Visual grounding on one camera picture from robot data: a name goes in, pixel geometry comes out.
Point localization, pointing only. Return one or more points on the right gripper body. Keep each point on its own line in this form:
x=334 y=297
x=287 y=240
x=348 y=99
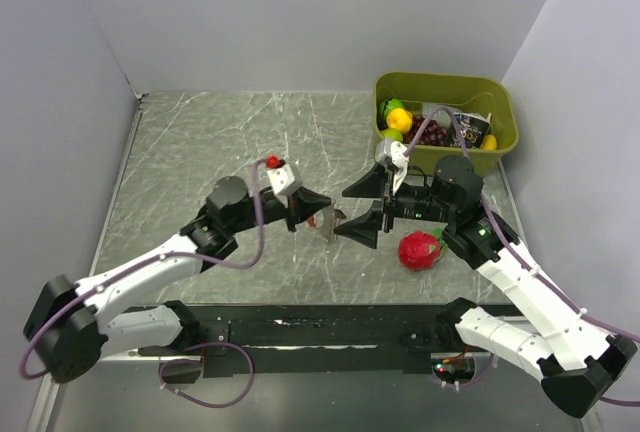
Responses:
x=417 y=202

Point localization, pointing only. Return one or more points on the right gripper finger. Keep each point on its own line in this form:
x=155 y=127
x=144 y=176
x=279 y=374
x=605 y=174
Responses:
x=365 y=228
x=370 y=185

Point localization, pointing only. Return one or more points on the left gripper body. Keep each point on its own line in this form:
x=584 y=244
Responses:
x=273 y=209

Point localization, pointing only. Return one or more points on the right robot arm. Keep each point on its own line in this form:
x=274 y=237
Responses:
x=574 y=359

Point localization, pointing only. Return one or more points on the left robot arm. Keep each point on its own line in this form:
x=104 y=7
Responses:
x=74 y=324

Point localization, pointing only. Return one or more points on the red dragon fruit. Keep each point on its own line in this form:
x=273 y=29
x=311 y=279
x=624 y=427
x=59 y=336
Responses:
x=421 y=250

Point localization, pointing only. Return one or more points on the green lime lower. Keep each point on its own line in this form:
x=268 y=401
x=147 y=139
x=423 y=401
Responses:
x=393 y=134

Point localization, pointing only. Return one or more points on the green lime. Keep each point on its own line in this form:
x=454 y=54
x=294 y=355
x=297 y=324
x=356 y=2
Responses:
x=388 y=105
x=393 y=134

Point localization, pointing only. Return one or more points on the dark red grape bunch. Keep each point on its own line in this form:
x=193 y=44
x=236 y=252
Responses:
x=432 y=135

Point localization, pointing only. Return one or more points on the yellow lemon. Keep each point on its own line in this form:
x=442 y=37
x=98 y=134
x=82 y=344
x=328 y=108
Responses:
x=400 y=120

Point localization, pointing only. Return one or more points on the green lime upper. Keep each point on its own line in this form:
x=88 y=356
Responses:
x=388 y=105

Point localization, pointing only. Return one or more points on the black drink carton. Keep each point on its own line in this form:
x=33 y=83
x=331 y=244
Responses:
x=473 y=127

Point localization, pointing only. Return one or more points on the small yellow fruit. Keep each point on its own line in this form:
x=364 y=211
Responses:
x=489 y=143

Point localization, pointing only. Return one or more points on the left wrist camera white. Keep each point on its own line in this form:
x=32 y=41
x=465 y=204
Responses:
x=284 y=180

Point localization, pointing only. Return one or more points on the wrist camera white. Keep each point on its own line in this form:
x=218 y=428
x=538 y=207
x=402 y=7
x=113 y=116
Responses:
x=284 y=180
x=392 y=155

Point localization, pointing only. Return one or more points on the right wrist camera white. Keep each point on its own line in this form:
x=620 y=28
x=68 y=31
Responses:
x=392 y=155

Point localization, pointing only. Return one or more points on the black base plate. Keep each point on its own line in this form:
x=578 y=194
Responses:
x=317 y=338

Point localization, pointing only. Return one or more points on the aluminium frame rail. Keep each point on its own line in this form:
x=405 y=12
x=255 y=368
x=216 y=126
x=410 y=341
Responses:
x=122 y=393

